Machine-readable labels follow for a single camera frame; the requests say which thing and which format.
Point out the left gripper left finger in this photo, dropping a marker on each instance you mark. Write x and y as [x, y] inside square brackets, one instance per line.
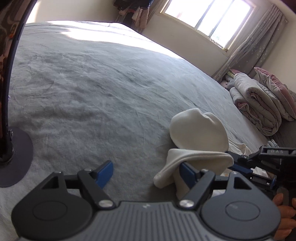
[90, 183]

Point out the grey bed blanket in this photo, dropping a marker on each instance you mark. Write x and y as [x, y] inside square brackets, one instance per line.
[87, 92]

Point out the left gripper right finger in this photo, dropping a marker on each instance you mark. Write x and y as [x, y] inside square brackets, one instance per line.
[201, 184]

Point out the folded grey pink quilt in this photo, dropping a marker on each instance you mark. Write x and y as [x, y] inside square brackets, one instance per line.
[257, 103]

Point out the folded grey garment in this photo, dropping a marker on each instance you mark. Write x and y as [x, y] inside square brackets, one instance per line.
[272, 144]

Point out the white cream sweatshirt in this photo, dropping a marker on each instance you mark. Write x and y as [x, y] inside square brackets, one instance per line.
[201, 140]

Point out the hanging dark clothes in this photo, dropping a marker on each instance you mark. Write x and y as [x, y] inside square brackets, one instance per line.
[133, 14]

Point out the person right hand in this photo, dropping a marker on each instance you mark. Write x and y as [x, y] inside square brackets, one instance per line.
[287, 223]

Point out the pink grey pillow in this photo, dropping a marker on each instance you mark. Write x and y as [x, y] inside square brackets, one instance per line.
[279, 92]

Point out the black smartphone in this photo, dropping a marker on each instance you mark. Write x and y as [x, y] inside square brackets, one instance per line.
[14, 15]

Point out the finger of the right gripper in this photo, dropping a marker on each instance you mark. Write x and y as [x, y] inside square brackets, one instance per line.
[240, 169]

